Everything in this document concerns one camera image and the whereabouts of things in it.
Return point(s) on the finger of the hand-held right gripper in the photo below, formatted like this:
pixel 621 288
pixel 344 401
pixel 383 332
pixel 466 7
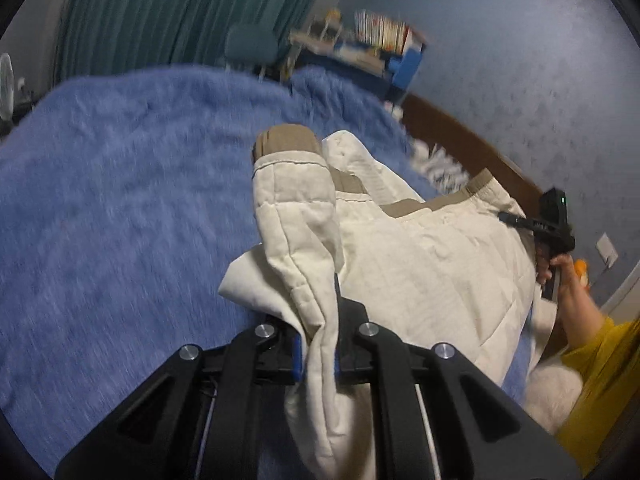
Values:
pixel 515 220

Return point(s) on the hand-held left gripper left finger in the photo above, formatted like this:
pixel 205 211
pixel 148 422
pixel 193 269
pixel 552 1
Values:
pixel 297 360

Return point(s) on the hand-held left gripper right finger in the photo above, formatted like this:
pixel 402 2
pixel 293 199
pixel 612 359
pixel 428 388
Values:
pixel 336 365

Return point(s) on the cream padded jacket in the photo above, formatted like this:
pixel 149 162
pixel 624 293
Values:
pixel 425 270

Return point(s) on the person's right forearm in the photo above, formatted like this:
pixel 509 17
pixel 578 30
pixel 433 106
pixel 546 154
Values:
pixel 580 310

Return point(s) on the person's right hand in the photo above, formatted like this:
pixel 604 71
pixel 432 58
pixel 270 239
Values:
pixel 550 267

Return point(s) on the small orange object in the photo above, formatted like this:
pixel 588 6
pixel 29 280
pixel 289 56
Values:
pixel 581 270

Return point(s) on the white patterned cloth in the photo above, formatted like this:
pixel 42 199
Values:
pixel 440 166

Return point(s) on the person's yellow shirt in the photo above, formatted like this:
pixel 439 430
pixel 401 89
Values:
pixel 605 380

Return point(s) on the white fluffy pillow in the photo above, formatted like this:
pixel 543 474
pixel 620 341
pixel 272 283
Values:
pixel 550 395

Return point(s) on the cluttered blue shelf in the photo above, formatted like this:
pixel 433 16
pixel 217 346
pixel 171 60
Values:
pixel 365 60

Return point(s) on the row of books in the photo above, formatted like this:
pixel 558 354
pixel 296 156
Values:
pixel 382 31

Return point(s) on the blue fuzzy blanket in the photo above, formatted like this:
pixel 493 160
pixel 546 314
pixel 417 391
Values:
pixel 125 200

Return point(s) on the teal chair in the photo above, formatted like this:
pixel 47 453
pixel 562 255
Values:
pixel 250 44

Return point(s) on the teal curtain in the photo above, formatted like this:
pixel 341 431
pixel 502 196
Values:
pixel 175 10

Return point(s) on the white standing fan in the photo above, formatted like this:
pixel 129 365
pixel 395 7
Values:
pixel 5 87

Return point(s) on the white wall socket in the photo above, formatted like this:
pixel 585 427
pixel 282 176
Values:
pixel 608 250

